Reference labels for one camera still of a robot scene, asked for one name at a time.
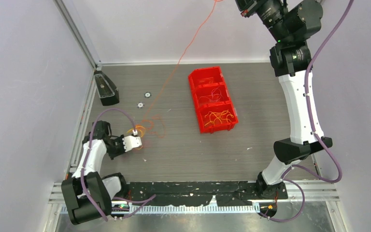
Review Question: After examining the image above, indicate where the orange cable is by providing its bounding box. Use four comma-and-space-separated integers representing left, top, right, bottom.
141, 115, 168, 139
141, 0, 225, 127

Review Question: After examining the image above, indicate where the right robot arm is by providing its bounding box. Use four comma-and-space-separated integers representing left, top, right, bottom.
236, 0, 332, 199

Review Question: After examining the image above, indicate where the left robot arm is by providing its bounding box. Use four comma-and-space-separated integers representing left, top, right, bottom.
61, 121, 142, 225

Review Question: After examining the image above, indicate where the black metronome box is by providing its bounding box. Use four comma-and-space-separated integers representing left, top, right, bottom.
94, 71, 120, 106

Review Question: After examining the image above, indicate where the red compartment bin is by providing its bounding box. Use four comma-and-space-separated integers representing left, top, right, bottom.
188, 66, 238, 133

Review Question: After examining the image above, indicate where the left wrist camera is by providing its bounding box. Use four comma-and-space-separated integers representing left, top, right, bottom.
122, 129, 143, 152

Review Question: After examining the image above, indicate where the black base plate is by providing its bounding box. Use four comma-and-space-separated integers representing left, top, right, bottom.
113, 181, 288, 207

